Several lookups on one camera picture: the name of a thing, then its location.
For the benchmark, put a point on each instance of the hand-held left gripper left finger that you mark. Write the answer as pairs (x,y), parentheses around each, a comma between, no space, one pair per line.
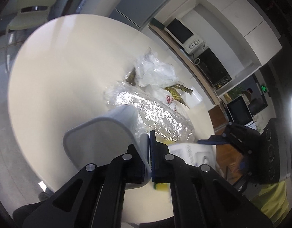
(136,171)

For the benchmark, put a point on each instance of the green gold snack wrapper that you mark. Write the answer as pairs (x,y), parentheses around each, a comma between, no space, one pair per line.
(176,91)

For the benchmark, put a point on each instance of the brown wooden cabinet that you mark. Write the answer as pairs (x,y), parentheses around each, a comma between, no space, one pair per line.
(218,117)

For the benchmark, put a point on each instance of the grey refrigerator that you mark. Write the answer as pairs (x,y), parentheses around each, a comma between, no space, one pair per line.
(146,2)

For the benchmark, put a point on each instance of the white bag with red print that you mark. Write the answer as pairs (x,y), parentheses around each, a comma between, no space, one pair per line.
(166,96)

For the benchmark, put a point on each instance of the green potted plant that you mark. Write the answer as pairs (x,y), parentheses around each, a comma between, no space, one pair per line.
(236,91)

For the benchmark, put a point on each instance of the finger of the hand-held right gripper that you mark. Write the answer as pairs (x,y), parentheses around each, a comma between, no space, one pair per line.
(243,171)
(240,135)

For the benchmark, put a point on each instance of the white microwave oven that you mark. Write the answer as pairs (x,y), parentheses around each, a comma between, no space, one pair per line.
(191,42)

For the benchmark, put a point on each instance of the dark green box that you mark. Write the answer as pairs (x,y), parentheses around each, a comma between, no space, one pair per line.
(157,23)

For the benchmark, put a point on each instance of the computer monitor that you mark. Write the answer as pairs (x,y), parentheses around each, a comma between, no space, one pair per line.
(238,110)

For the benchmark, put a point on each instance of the dark green snack wrapper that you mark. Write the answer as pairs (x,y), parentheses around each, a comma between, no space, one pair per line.
(130,76)

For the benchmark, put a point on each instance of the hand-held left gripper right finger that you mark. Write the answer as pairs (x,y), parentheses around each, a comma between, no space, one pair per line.
(152,156)

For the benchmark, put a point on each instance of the white printed carton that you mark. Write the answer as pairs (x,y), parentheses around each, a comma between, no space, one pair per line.
(193,153)

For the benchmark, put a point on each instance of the white plastic cup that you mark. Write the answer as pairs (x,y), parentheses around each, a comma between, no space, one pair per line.
(98,142)

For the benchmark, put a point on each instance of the pale green chair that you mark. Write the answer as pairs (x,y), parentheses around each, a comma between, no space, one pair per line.
(29,2)

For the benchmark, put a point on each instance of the green exit sign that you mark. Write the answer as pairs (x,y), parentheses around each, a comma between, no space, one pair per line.
(264,89)

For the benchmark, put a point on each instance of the white wall cabinets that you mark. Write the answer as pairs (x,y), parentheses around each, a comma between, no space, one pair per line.
(243,16)

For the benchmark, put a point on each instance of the yellow sponge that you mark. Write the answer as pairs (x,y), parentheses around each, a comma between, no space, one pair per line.
(161,187)

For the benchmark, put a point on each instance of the black glass-door oven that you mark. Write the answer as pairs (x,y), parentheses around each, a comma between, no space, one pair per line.
(212,66)

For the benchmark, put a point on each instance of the clear plastic bag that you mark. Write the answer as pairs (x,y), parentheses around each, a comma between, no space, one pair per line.
(155,114)

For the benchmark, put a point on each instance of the white crumpled plastic wrap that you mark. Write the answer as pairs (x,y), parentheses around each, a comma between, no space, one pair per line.
(153,68)

